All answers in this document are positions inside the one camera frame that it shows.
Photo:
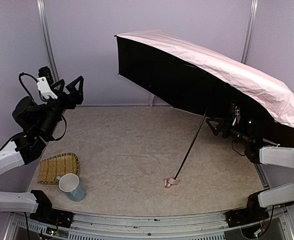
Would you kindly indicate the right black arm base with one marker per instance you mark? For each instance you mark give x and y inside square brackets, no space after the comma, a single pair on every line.
[252,213]

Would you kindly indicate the pink and black folding umbrella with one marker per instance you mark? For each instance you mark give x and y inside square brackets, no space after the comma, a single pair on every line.
[198,80]

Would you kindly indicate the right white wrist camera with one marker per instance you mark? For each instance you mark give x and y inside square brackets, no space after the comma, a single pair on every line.
[235,111]

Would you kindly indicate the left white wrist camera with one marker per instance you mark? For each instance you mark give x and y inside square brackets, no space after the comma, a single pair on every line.
[44,82]

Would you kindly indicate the left aluminium frame post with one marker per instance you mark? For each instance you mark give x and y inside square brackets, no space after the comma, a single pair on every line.
[46,34]

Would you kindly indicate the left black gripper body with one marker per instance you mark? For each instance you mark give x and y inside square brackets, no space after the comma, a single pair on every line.
[67,99]

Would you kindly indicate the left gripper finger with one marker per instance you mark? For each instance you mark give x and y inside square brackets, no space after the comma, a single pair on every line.
[75,88]
[58,87]

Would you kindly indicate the woven bamboo tray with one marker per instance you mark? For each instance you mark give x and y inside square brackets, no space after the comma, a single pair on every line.
[58,165]

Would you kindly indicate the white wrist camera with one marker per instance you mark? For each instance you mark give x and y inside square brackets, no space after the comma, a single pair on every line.
[44,82]
[235,111]

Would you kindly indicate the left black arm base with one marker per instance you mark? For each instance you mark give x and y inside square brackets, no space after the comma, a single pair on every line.
[45,212]

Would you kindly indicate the light blue plastic pitcher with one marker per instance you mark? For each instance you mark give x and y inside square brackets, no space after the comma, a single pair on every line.
[71,186]

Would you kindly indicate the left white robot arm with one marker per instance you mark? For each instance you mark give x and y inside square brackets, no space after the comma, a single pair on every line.
[38,122]

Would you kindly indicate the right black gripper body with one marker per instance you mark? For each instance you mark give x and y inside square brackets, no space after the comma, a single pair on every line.
[225,128]

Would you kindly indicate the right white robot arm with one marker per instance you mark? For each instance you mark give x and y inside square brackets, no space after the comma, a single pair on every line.
[265,143]

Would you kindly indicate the aluminium front rail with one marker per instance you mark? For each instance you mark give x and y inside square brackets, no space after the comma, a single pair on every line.
[204,226]

